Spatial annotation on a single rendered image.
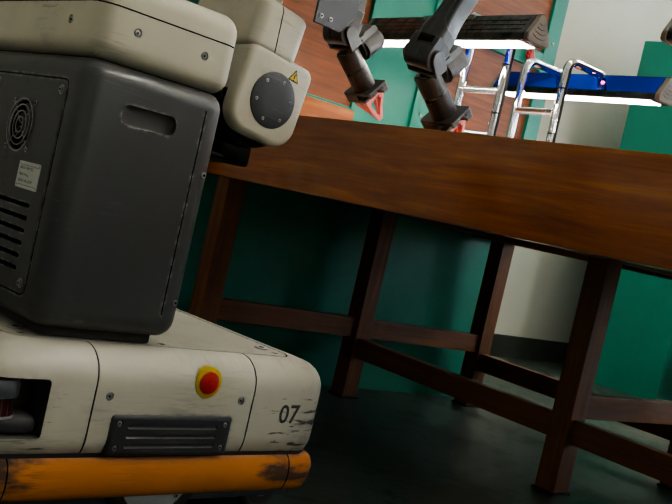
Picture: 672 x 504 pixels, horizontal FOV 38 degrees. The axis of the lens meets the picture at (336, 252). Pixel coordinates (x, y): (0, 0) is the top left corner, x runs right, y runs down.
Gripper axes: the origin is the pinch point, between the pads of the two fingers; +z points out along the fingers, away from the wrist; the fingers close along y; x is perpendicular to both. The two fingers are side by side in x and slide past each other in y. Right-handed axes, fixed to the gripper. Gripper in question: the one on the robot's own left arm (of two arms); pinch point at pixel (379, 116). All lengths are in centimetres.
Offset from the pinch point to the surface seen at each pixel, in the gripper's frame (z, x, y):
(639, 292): 224, -154, 90
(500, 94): 12.6, -29.3, -12.0
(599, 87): 33, -63, -14
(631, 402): 86, 0, -49
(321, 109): 6.3, -8.1, 37.8
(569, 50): 128, -224, 149
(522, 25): -9.4, -27.2, -30.5
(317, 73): 0.0, -16.8, 45.1
